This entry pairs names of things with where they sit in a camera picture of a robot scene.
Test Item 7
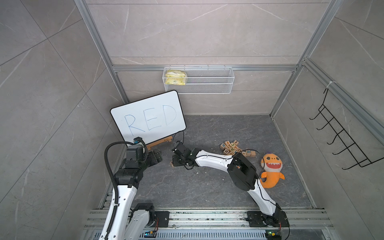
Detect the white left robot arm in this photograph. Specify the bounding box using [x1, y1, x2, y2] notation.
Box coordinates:
[99, 137, 162, 240]

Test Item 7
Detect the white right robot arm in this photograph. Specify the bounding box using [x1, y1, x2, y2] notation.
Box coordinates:
[172, 141, 290, 228]

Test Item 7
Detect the pile of wooden letter blocks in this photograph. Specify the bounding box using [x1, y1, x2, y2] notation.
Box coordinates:
[220, 140, 256, 157]

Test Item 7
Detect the wooden whiteboard stand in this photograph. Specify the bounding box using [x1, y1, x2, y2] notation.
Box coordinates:
[147, 136, 173, 150]

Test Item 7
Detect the whiteboard with RED written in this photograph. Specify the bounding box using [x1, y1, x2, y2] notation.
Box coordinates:
[111, 90, 187, 144]

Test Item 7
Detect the yellow packet in basket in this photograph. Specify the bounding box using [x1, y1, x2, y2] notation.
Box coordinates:
[165, 70, 188, 86]

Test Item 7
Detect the orange shark plush toy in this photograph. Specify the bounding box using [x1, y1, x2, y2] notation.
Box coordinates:
[260, 154, 286, 189]

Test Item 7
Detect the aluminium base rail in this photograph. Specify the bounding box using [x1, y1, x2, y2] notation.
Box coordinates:
[81, 209, 340, 240]

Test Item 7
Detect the white wire mesh basket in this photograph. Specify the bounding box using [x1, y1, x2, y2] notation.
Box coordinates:
[162, 67, 235, 95]

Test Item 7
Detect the black wall hook rack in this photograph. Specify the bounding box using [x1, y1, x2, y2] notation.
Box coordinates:
[309, 88, 384, 171]

